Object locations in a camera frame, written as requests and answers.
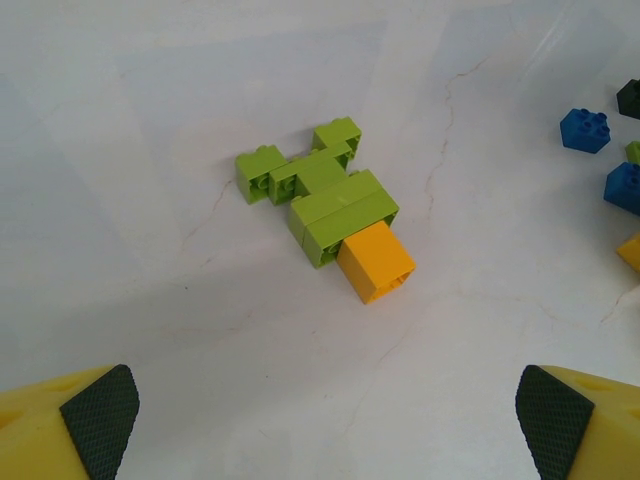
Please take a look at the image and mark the blue square lego brick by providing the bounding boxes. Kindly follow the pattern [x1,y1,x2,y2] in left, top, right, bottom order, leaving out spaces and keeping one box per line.
[603,160,640,216]
[559,107,612,154]

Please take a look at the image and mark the yellow-orange square lego brick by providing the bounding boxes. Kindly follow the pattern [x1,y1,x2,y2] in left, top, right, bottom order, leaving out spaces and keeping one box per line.
[617,234,640,274]
[337,219,417,305]

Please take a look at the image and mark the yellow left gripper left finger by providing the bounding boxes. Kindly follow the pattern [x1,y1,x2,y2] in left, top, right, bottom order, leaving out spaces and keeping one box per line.
[0,364,141,480]

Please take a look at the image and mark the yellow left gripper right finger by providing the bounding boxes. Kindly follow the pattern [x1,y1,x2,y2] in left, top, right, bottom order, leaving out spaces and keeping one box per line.
[515,364,640,480]

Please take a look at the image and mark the black square lego brick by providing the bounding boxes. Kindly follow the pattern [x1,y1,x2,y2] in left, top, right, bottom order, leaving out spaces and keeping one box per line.
[615,77,640,119]

